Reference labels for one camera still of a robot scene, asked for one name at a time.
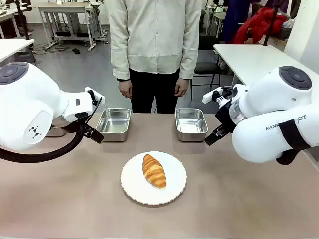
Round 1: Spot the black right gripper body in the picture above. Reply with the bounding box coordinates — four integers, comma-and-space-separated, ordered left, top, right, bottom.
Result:
214, 99, 238, 133

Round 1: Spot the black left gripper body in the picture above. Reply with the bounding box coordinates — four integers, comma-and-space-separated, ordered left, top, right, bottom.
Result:
59, 119, 88, 134

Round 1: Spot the person's right forearm cream sleeve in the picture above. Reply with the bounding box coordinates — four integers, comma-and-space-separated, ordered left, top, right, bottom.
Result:
109, 24, 131, 80

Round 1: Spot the person's left forearm cream sleeve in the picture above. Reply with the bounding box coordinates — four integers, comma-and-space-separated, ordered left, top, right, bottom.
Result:
178, 24, 204, 80

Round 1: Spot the steel rectangular container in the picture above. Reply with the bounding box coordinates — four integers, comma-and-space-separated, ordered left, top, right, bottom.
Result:
95, 107, 132, 142
174, 108, 209, 142

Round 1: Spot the golden croissant bread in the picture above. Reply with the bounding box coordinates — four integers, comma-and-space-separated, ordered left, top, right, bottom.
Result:
142, 153, 167, 190

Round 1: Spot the person's left hand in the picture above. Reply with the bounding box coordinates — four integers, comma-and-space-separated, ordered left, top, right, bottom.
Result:
174, 77, 189, 97

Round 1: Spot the person's right hand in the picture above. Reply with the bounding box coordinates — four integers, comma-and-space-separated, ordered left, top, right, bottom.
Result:
118, 79, 133, 98

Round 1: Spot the black chair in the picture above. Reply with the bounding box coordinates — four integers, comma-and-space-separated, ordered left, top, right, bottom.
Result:
190, 36, 225, 100

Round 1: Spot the large white table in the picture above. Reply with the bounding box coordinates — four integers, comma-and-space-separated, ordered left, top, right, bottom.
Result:
213, 44, 297, 87

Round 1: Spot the white scalloped plate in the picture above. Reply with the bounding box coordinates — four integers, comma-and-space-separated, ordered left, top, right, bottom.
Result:
120, 151, 188, 206

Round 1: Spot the white power strip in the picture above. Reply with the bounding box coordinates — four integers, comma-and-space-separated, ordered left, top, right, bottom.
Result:
44, 40, 60, 50

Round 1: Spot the background person in purple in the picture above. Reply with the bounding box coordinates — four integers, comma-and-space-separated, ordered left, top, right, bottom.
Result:
222, 0, 257, 44

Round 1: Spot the white side table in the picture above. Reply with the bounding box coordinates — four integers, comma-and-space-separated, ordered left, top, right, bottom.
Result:
0, 38, 35, 64

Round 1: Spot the red jacket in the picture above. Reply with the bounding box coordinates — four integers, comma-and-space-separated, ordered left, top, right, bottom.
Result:
233, 6, 289, 45

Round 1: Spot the black stand pole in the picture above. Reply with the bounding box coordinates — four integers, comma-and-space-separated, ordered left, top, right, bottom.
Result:
263, 0, 279, 47
13, 0, 32, 41

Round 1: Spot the person in cream shirt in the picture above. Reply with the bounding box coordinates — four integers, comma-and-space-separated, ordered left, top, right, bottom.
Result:
107, 0, 204, 114

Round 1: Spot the white lab desk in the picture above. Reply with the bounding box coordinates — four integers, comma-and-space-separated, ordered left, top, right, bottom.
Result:
0, 4, 28, 38

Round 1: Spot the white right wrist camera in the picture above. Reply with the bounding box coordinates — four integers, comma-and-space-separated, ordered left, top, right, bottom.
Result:
202, 87, 234, 104

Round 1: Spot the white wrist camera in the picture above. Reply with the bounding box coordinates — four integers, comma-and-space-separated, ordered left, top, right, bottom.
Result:
202, 87, 234, 104
84, 86, 106, 105

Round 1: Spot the thick black sleeved cable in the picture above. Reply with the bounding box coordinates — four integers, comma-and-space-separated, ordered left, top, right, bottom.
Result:
0, 96, 103, 164

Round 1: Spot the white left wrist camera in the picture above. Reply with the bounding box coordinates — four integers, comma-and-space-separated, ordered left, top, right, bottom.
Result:
84, 86, 106, 105

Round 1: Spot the black strap on arm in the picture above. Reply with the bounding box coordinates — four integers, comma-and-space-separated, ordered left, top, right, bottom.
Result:
276, 119, 311, 165

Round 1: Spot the white metal frame desk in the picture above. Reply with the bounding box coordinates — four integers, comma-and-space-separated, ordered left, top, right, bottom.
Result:
37, 1, 104, 52

